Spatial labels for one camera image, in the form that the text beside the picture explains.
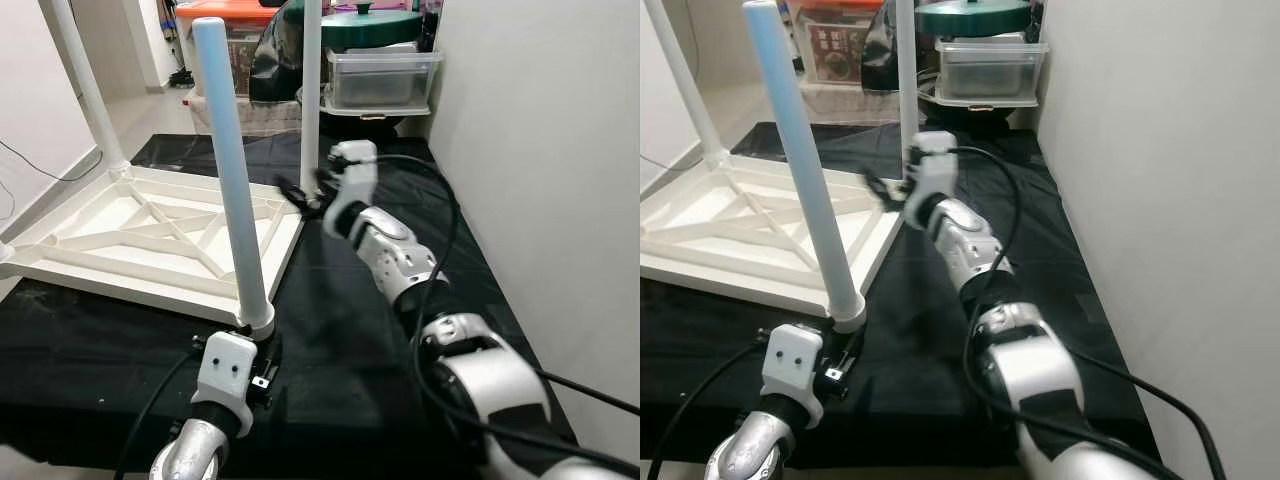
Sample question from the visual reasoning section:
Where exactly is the white plastic children table top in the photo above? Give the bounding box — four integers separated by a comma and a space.
640, 156, 907, 323
0, 163, 307, 327

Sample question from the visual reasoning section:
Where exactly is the beige patterned cloth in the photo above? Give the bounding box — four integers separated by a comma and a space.
798, 80, 907, 123
183, 88, 306, 138

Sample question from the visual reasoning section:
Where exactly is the black wok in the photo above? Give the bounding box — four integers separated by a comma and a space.
914, 80, 1043, 129
298, 88, 433, 139

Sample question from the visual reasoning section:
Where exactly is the clear plastic storage box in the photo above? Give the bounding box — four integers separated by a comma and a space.
325, 48, 444, 113
934, 38, 1050, 108

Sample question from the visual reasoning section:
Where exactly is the black bag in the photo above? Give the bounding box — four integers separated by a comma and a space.
864, 0, 901, 93
250, 0, 313, 103

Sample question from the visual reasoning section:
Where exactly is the green pot lid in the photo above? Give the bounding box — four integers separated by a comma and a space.
320, 2, 427, 51
914, 0, 1032, 39

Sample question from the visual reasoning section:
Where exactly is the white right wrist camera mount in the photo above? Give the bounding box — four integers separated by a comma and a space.
324, 140, 381, 238
903, 131, 961, 228

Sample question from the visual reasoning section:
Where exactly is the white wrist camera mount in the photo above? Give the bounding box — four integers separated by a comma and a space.
324, 140, 381, 238
903, 131, 961, 228
193, 330, 261, 418
760, 322, 831, 403

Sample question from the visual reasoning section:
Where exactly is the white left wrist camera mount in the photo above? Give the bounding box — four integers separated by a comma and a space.
760, 322, 831, 403
193, 330, 261, 418

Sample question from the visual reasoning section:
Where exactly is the long black wall cable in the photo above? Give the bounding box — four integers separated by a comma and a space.
0, 138, 103, 185

